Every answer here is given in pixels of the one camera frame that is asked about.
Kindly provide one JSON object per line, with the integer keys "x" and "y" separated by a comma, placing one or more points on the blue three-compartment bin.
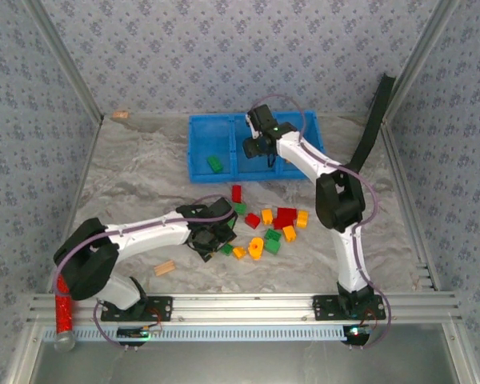
{"x": 212, "y": 136}

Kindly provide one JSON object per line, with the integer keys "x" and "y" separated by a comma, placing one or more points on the large red lego brick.
{"x": 284, "y": 218}

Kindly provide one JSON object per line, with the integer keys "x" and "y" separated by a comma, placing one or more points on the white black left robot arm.
{"x": 152, "y": 236}

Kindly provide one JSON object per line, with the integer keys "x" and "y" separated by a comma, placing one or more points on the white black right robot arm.
{"x": 304, "y": 154}

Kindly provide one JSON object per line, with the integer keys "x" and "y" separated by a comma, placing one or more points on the ridged wooden block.
{"x": 164, "y": 268}

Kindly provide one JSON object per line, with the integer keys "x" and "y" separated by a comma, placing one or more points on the left controller board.
{"x": 132, "y": 332}

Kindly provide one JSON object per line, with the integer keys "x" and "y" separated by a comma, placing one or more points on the controller board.
{"x": 132, "y": 332}
{"x": 356, "y": 334}

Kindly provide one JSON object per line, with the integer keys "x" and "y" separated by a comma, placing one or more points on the small tan wooden block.
{"x": 120, "y": 115}

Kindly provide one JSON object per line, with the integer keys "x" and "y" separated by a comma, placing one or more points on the red glitter tube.
{"x": 64, "y": 316}

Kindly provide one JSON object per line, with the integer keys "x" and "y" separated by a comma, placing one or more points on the right controller board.
{"x": 356, "y": 334}

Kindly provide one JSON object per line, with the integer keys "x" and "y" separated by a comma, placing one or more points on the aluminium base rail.
{"x": 244, "y": 306}

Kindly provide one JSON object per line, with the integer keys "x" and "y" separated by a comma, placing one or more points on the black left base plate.
{"x": 164, "y": 310}

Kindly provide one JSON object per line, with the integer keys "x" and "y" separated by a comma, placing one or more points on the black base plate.
{"x": 324, "y": 308}
{"x": 164, "y": 310}

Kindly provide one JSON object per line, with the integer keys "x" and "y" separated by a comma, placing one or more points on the aluminium back rail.
{"x": 164, "y": 114}

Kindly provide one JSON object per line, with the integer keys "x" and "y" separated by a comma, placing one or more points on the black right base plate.
{"x": 324, "y": 308}

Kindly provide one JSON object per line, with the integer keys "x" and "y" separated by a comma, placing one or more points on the aluminium frame post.
{"x": 420, "y": 60}
{"x": 67, "y": 60}

